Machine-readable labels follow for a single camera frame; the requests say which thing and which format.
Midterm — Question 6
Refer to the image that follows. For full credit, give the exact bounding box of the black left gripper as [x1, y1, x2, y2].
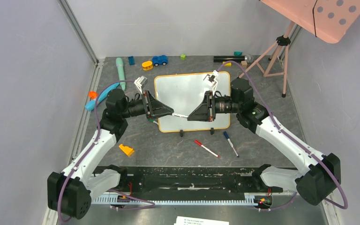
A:
[120, 90, 174, 120]

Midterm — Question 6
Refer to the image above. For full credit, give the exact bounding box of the black whiteboard marker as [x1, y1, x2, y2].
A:
[172, 113, 188, 119]

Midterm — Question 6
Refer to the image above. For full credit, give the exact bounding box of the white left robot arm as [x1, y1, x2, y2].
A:
[47, 89, 174, 219]

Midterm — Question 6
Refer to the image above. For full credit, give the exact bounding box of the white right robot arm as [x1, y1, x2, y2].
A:
[187, 76, 341, 206]

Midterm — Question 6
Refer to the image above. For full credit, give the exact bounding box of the orange framed whiteboard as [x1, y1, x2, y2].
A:
[154, 72, 231, 133]

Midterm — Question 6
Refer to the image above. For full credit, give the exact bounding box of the blue whiteboard marker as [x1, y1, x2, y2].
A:
[223, 131, 240, 158]

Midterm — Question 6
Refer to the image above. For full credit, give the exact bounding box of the red whiteboard marker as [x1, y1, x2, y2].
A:
[194, 140, 220, 158]

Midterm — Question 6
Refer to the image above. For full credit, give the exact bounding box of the yellow oval toy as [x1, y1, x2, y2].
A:
[142, 60, 154, 71]

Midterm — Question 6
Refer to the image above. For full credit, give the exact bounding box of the orange wedge block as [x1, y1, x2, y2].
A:
[119, 144, 135, 157]

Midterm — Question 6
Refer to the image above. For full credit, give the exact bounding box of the blue toy car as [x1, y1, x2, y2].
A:
[152, 55, 168, 67]

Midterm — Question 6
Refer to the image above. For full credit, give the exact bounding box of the yellow block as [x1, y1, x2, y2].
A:
[223, 62, 232, 67]

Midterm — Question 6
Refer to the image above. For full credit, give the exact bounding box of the black microphone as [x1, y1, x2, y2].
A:
[213, 54, 254, 63]

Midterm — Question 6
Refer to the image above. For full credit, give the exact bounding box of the dark blue block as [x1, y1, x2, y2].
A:
[128, 56, 135, 65]

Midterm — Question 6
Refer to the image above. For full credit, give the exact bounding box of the mint green toy crayon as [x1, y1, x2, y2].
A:
[115, 57, 126, 90]

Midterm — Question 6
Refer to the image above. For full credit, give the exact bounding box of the beige wooden block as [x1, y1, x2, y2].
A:
[240, 60, 248, 69]

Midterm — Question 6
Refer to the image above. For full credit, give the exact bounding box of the orange toy piece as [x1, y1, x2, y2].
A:
[88, 91, 98, 100]

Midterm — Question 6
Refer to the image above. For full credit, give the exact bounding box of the blue toy crayon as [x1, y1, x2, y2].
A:
[84, 82, 120, 112]

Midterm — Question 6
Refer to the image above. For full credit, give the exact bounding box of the pink tripod stand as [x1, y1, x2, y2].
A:
[246, 21, 295, 98]

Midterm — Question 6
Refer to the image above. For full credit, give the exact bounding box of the printed paper sheet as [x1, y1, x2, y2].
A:
[174, 216, 229, 225]

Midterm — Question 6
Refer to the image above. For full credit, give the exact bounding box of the pink perforated tray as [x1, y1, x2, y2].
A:
[262, 0, 360, 44]

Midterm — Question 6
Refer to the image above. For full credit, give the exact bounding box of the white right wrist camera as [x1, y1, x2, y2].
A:
[203, 70, 220, 93]

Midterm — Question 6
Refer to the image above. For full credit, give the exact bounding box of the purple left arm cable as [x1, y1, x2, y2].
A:
[56, 80, 136, 224]

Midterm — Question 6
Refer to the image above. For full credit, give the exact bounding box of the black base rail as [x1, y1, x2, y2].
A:
[71, 165, 317, 201]

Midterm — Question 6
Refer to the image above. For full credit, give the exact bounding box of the white cable duct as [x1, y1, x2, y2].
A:
[91, 192, 263, 207]

